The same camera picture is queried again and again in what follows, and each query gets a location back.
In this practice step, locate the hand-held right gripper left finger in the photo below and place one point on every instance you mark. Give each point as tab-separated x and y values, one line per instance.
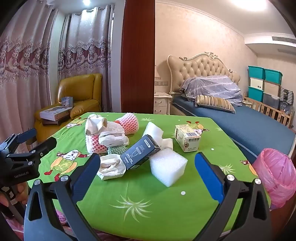
86	176

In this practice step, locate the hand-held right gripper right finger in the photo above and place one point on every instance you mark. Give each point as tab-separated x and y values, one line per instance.
208	176

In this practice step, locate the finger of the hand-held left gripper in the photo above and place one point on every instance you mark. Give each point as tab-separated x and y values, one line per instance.
27	135
47	144

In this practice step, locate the white bag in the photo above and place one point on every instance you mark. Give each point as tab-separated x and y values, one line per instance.
111	168

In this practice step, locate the pink foam fruit net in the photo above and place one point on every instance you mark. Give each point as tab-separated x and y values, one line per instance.
94	144

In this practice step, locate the green wavy patterned cloth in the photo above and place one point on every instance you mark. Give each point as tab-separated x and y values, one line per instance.
116	150

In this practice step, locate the white foam block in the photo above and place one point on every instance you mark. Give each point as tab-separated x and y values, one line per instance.
167	166

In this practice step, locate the cream printed carton box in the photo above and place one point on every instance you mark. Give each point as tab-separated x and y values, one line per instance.
187	138

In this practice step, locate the beige paper bag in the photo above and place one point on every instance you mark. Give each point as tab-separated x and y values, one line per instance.
94	124

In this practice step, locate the black carton box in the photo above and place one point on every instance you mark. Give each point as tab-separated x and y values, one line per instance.
138	153

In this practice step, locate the pink and red foam net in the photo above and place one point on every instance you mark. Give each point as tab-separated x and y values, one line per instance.
129	124

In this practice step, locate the pink bagged trash bin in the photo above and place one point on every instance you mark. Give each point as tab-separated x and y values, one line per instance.
277	171

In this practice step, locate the white foam sheet piece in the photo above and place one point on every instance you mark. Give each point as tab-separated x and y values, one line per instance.
153	131

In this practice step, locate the person's left hand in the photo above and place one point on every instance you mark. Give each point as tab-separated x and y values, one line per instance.
22	194

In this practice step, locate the brown flat box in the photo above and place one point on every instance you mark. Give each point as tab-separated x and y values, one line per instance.
53	122

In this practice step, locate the white flat box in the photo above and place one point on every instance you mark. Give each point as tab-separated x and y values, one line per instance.
55	113

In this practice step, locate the small blue white box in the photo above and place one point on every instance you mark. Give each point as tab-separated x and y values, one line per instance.
67	102

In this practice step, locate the pink patterned cloth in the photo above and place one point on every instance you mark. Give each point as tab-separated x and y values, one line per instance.
13	231

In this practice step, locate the bed with blue sheet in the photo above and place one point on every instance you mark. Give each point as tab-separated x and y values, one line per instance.
242	125

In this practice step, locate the yellow leather armchair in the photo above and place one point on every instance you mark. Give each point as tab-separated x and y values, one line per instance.
81	92

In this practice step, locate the lace patterned beige curtain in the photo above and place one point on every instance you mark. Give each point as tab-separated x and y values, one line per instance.
23	69
87	46

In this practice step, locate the striped pillow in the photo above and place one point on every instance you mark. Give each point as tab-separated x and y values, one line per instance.
215	103

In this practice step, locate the cream carved nightstand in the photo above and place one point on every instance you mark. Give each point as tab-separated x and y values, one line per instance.
161	103

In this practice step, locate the blue grey folded duvet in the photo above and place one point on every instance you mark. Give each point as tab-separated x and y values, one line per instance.
208	88

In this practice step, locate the stack of plastic storage boxes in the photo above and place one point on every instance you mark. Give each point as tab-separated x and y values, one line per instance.
263	85

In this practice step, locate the beige tufted headboard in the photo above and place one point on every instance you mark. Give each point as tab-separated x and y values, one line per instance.
196	67

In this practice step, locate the houndstooth bag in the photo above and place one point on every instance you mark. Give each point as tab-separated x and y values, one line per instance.
286	95

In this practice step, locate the reddish brown wooden door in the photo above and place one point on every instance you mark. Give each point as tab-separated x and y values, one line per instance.
137	58

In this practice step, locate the recessed ceiling spotlight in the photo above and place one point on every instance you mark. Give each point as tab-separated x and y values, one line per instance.
86	2

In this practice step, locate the narrow ceiling air slot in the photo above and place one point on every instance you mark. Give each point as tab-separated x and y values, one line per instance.
288	50

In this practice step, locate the ceiling air vent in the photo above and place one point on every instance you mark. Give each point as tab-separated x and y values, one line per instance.
284	39

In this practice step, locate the wooden crib rail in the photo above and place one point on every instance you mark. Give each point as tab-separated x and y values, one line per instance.
266	109

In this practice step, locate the wall switch panel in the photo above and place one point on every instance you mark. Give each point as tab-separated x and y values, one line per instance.
161	83

